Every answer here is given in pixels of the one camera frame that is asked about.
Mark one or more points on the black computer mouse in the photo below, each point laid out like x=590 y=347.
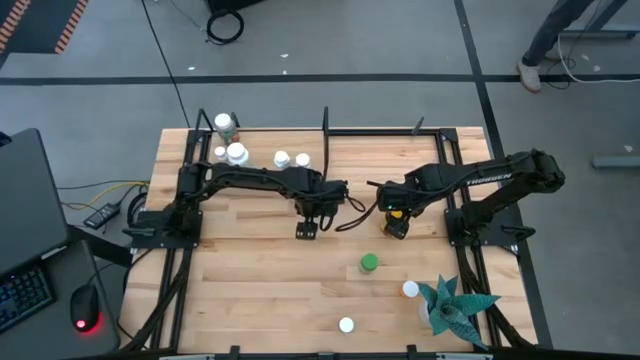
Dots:
x=85 y=307

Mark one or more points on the black keyboard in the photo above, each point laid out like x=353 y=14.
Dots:
x=22 y=297

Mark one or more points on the large white pill bottle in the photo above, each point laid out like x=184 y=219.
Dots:
x=236 y=151

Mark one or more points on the white bottle blue label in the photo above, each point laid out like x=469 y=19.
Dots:
x=281 y=158

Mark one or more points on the black power adapter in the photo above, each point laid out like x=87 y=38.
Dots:
x=101 y=216

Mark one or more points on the clear gummy bottle white cap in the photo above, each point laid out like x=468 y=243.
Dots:
x=223 y=122

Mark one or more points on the grey desk foot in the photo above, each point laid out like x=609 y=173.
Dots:
x=615 y=162

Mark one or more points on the dark grey side desk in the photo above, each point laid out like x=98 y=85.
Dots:
x=50 y=345

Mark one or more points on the teal artificial plant white pot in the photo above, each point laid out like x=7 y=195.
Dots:
x=450 y=312

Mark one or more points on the black equipment box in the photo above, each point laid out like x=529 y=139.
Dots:
x=230 y=4

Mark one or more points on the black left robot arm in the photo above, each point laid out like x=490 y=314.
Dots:
x=260 y=177

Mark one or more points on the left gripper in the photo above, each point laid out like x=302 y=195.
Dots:
x=322 y=197

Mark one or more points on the black mat orange striped edges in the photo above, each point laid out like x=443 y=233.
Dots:
x=35 y=25

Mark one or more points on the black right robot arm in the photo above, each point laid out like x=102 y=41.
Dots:
x=500 y=175

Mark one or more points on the green cap medicine bottle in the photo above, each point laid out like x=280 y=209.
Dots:
x=369 y=262

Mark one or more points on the white pill bottle round cap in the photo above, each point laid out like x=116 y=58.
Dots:
x=302 y=160

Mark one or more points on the black laptop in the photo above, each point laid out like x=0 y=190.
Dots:
x=30 y=200

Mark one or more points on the pink bottle white cap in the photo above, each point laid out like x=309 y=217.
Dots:
x=346 y=325

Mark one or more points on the grey desk leg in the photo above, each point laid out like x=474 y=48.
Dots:
x=600 y=31

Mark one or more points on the amber bottle yellow cap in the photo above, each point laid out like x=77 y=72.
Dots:
x=396 y=214

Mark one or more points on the orange bottle white cap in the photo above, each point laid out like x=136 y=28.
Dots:
x=410 y=288

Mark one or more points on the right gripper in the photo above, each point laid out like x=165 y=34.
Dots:
x=402 y=195

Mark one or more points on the small white pill bottle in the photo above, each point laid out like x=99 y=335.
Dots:
x=220 y=151

